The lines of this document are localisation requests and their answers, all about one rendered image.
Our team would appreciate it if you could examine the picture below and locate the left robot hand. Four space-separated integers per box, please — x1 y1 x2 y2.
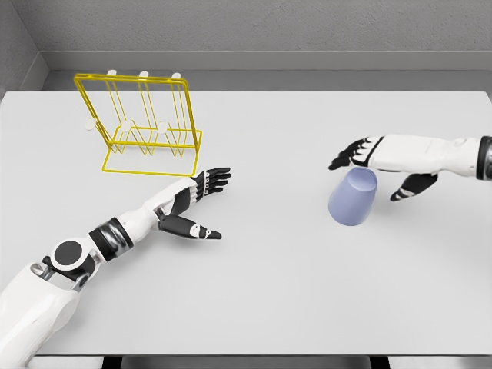
146 167 232 241

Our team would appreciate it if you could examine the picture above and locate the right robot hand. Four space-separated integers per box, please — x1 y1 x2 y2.
327 134 449 202

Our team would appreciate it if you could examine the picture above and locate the lavender plastic cup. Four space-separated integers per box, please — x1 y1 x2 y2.
327 166 378 228

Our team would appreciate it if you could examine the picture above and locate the yellow wire cup holder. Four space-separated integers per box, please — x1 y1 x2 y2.
73 70 204 178

